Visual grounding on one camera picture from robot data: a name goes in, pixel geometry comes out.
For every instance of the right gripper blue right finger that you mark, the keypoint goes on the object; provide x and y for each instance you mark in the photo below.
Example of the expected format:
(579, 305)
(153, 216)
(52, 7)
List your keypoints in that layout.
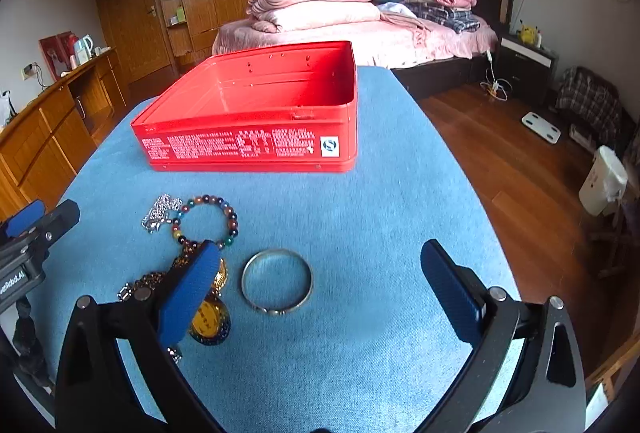
(458, 290)

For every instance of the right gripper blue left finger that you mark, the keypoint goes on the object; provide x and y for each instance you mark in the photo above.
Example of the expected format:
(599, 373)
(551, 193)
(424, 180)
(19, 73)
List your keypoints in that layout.
(182, 291)

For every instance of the wide silver bangle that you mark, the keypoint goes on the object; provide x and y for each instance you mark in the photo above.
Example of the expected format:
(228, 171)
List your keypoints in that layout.
(276, 282)

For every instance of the wooden sideboard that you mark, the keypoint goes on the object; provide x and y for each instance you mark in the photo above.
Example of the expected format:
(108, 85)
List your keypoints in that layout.
(46, 145)

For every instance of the blue table cloth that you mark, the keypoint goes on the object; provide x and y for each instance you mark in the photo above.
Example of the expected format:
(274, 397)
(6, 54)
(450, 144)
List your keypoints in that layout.
(371, 350)

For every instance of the white plastic bag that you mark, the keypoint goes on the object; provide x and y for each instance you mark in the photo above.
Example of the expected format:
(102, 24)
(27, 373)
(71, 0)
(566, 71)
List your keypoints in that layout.
(7, 111)

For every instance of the white bin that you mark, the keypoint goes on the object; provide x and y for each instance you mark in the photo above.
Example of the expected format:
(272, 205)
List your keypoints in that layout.
(605, 183)

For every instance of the white bathroom scale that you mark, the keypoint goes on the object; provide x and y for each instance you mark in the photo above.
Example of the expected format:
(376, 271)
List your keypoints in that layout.
(541, 127)

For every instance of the red framed picture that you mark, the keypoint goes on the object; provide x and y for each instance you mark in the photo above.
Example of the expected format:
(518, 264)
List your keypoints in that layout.
(58, 52)

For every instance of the white electric kettle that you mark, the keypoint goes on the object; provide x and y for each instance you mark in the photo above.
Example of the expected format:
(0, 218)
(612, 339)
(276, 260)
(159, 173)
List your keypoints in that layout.
(83, 49)

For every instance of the red metal tin box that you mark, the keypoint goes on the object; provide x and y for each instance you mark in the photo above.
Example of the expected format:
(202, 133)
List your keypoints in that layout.
(277, 109)

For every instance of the dark nightstand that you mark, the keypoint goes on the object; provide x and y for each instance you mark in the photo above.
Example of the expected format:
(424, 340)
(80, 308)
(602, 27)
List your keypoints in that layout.
(530, 70)

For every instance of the bed with pink cover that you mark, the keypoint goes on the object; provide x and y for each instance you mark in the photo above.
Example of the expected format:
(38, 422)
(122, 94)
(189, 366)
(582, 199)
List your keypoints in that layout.
(427, 58)

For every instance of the plaid bag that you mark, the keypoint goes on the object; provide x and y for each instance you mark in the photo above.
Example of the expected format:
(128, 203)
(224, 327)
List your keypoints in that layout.
(592, 99)

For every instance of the yellow pikachu plush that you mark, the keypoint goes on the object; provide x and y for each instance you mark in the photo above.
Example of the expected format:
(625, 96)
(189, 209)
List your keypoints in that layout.
(528, 35)

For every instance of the plaid folded clothes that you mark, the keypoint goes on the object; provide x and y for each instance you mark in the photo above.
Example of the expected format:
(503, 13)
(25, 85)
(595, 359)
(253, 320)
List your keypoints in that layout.
(458, 19)

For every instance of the lower pink folded quilt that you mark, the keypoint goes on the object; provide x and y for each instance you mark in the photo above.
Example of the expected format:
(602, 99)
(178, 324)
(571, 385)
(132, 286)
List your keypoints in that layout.
(313, 15)

